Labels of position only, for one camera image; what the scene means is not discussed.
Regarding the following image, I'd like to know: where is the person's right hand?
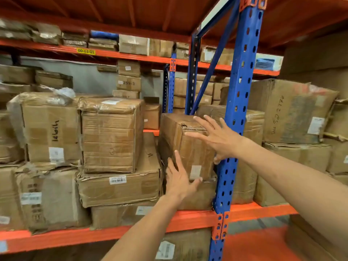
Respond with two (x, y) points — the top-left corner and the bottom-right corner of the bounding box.
(184, 114), (247, 165)

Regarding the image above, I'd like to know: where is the person's left hand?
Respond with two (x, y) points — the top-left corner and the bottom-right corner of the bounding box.
(163, 150), (203, 210)

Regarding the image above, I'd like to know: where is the person's left forearm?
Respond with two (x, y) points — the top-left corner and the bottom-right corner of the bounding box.
(102, 196), (185, 261)

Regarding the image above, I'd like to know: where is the person's right forearm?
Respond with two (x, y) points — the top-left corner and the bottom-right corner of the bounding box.
(236, 137), (348, 252)

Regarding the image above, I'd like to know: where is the tall cardboard box, taped top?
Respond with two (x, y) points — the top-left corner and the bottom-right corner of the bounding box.
(196, 105), (265, 205)

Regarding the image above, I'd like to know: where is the stack of background cardboard boxes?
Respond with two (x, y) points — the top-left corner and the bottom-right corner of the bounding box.
(173, 74), (231, 115)

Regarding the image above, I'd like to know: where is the blue rack upright, plain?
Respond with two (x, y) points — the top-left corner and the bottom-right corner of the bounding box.
(185, 34), (202, 115)

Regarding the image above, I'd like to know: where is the slim blue rack upright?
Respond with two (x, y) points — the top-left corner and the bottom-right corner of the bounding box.
(162, 53), (177, 114)

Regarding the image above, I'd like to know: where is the wide flat cardboard box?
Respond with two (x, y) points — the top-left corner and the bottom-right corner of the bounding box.
(77, 132), (163, 208)

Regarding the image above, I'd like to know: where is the blue diagonal rack brace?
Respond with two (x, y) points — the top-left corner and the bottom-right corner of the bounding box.
(189, 0), (241, 116)

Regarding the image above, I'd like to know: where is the blue perforated rack upright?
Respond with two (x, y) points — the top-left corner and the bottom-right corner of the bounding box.
(208, 0), (269, 261)

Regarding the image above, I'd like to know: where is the cardboard box with barcode label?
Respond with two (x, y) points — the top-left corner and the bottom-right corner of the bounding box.
(156, 228), (212, 261)

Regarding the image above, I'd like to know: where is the large cardboard box, grey patch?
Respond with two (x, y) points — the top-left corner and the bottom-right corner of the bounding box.
(248, 78), (339, 145)

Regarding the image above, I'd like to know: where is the cardboard box with paper sheet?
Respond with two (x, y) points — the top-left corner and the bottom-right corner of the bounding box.
(201, 46), (235, 66)

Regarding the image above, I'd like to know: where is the cube cardboard box, clear tape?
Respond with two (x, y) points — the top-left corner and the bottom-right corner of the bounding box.
(78, 97), (145, 174)

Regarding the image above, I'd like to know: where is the low cardboard box, white label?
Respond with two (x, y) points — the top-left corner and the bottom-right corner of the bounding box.
(90, 200), (161, 230)

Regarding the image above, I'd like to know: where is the little cardboard box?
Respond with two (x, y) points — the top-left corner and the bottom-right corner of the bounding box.
(176, 42), (190, 60)

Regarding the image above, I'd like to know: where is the white and blue box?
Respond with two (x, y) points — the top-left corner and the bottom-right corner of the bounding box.
(255, 53), (284, 72)

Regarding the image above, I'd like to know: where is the long cardboard box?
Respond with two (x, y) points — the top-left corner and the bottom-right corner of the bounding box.
(254, 142), (333, 207)

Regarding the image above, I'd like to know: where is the thin cardboard box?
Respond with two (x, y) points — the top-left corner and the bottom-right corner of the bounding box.
(113, 90), (140, 100)

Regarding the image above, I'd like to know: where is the small cardboard box, marker writing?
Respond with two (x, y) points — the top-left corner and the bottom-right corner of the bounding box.
(116, 75), (142, 92)

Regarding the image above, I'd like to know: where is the narrow brown cardboard box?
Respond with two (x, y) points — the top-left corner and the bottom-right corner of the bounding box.
(149, 38), (175, 58)

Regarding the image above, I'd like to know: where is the small labelled cardboard box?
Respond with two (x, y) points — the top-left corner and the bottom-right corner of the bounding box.
(117, 60), (141, 77)

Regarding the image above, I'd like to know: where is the cardboard box, white tape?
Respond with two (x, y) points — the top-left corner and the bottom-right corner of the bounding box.
(119, 34), (150, 56)

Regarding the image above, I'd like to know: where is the orange rack beam with label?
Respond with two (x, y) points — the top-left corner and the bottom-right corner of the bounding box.
(0, 39), (280, 77)

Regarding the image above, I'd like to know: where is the huge brown cardboard box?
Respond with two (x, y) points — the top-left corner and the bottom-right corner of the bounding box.
(279, 29), (348, 92)

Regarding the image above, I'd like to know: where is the torn cardboard box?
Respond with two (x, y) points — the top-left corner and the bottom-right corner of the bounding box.
(324, 99), (348, 175)

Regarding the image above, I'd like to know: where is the worn cardboard box, printed side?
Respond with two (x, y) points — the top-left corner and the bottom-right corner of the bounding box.
(14, 163), (92, 235)

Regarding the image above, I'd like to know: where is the plain brown cardboard box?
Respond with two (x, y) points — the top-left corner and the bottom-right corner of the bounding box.
(285, 214), (348, 261)

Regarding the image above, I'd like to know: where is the crumpled clear plastic wrap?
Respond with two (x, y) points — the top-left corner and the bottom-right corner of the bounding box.
(52, 87), (76, 100)

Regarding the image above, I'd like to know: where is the orange shelf deck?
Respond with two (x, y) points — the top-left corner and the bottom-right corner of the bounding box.
(0, 0), (348, 50)

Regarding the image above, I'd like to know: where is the blue plastic packet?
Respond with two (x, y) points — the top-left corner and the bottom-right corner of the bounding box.
(90, 30), (119, 40)

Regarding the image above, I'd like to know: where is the cardboard box with black handwriting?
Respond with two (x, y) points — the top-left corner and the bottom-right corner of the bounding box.
(7, 92), (82, 164)

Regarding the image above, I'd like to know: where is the flat dark-topped cardboard box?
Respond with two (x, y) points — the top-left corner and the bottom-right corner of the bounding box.
(34, 70), (74, 89)

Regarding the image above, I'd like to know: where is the dented cardboard box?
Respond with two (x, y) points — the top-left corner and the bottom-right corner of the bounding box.
(0, 111), (25, 164)

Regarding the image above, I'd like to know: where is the plastic-wrapped cardboard box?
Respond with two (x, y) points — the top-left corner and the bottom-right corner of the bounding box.
(0, 165), (25, 232)

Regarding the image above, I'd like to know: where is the flat brown cardboard box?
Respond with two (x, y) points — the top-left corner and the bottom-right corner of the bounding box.
(0, 64), (35, 85)

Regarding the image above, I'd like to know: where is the row of flat wrapped packets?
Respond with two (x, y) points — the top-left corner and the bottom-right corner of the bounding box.
(0, 18), (119, 51)

